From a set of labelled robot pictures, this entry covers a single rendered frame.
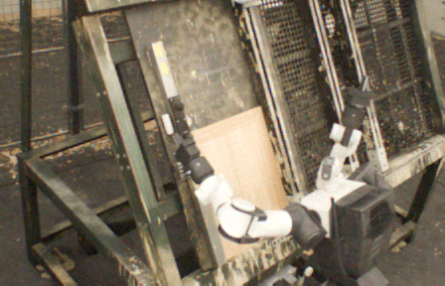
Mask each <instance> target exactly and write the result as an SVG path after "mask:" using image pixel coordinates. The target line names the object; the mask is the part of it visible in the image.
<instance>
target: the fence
mask: <svg viewBox="0 0 445 286"><path fill-rule="evenodd" d="M156 45H161V47H162V52H163V54H164V57H162V58H159V59H158V57H157V53H156V50H155V46H156ZM147 49H148V53H149V56H150V60H151V63H152V67H153V70H154V72H155V76H156V78H157V82H158V85H159V87H160V92H161V94H162V99H163V101H164V106H165V108H166V113H167V114H169V118H170V119H171V124H172V126H173V134H175V133H177V132H178V128H177V125H176V121H175V119H174V116H173V112H172V109H171V105H170V102H169V98H170V97H172V96H174V95H178V93H177V91H176V87H175V85H174V82H173V77H172V75H171V70H170V68H169V63H168V61H167V59H166V54H165V51H164V47H163V44H162V42H159V43H153V44H151V45H147ZM164 62H166V66H167V68H168V71H169V74H164V75H163V74H162V69H161V67H160V64H161V63H164ZM178 134H179V132H178ZM187 182H188V184H189V187H190V191H191V194H192V198H193V201H194V205H195V208H196V210H197V214H198V217H199V221H200V224H201V228H202V231H203V235H204V238H205V240H206V245H207V247H208V252H209V254H210V258H211V261H212V263H213V266H214V267H218V268H220V266H223V265H224V264H227V261H226V257H225V254H224V252H223V246H222V241H221V239H220V234H219V232H218V229H217V224H216V222H215V217H214V215H213V210H212V208H211V206H210V204H207V205H206V206H203V204H201V202H200V200H199V199H198V197H197V196H196V194H195V191H196V190H197V189H198V188H199V187H200V185H196V184H195V183H194V181H192V179H191V177H188V178H187Z"/></svg>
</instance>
